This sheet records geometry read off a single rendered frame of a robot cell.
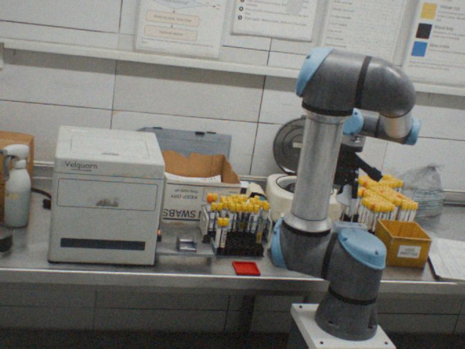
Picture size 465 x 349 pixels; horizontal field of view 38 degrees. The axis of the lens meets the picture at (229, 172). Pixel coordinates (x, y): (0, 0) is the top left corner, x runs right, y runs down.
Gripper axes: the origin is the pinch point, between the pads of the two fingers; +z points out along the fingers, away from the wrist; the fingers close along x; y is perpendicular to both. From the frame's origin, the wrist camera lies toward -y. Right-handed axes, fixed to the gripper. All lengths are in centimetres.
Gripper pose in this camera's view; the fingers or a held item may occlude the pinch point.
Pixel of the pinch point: (344, 208)
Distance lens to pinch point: 205.5
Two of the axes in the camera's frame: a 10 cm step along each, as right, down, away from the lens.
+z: -1.4, 9.4, 3.2
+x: 1.1, 3.4, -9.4
